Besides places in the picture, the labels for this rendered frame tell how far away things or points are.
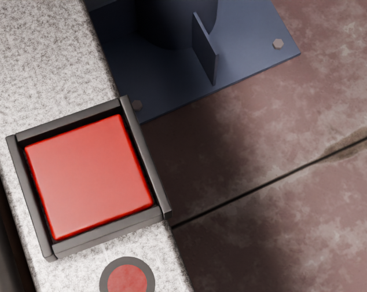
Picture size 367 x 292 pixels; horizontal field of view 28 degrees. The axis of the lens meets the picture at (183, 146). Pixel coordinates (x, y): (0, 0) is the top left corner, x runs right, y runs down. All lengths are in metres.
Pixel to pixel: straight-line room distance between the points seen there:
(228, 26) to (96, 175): 1.10
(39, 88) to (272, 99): 1.02
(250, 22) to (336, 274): 0.53
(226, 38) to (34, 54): 1.04
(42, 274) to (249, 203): 0.98
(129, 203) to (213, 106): 1.03
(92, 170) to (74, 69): 0.07
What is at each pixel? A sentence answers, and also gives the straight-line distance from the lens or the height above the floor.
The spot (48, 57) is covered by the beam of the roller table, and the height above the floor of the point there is 0.92.
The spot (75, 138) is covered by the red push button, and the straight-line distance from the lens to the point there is 0.43.
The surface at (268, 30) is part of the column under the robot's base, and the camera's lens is 1.50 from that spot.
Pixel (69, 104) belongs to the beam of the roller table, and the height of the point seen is 0.91.
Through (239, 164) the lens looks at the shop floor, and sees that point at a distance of 1.40.
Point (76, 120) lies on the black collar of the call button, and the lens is 0.43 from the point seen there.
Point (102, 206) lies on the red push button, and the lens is 0.41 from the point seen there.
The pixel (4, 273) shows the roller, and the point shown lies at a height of 0.91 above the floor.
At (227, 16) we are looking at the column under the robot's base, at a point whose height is 0.01.
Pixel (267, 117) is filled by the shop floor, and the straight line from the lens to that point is 1.43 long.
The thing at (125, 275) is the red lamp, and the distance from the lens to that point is 0.42.
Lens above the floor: 1.33
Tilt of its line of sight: 71 degrees down
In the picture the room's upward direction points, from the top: straight up
